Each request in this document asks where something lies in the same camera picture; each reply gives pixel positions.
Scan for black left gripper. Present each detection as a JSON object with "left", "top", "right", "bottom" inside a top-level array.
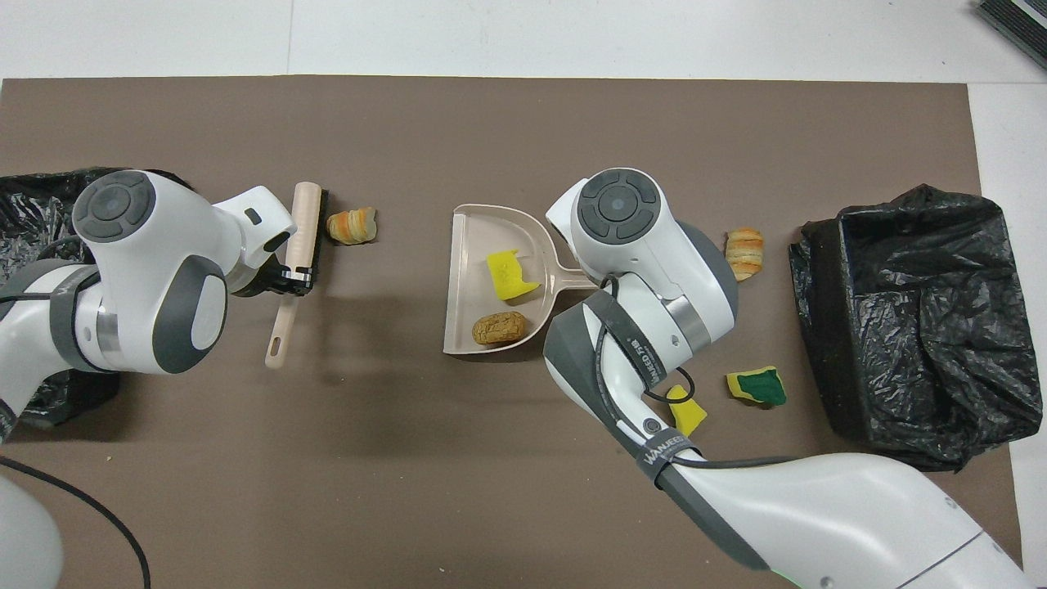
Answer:
[{"left": 242, "top": 260, "right": 317, "bottom": 299}]

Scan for beige hand brush black bristles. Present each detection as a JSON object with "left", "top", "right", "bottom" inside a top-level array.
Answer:
[{"left": 264, "top": 182, "right": 330, "bottom": 369}]

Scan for striped croissant piece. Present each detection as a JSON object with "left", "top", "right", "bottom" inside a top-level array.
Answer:
[
  {"left": 725, "top": 227, "right": 766, "bottom": 282},
  {"left": 326, "top": 206, "right": 379, "bottom": 246}
]

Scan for beige plastic dustpan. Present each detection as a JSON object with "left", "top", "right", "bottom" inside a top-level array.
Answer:
[{"left": 443, "top": 204, "right": 602, "bottom": 356}]

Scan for brown bread roll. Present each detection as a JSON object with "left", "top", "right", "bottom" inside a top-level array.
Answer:
[{"left": 472, "top": 310, "right": 530, "bottom": 347}]

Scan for yellow sponge piece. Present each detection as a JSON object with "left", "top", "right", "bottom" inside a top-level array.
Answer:
[
  {"left": 667, "top": 384, "right": 708, "bottom": 438},
  {"left": 486, "top": 250, "right": 541, "bottom": 301}
]

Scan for green and yellow sponge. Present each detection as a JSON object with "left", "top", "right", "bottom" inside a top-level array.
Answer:
[{"left": 726, "top": 365, "right": 789, "bottom": 407}]

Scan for black trash bag bin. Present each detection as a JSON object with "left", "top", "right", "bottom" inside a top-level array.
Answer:
[
  {"left": 789, "top": 183, "right": 1021, "bottom": 473},
  {"left": 0, "top": 168, "right": 195, "bottom": 429}
]

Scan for brown table mat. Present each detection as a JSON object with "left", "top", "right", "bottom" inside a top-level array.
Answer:
[{"left": 0, "top": 76, "right": 1025, "bottom": 589}]

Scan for dark ribbed panel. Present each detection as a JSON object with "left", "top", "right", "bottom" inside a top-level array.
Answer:
[{"left": 973, "top": 0, "right": 1047, "bottom": 48}]

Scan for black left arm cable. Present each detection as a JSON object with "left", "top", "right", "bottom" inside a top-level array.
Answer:
[{"left": 0, "top": 237, "right": 152, "bottom": 589}]

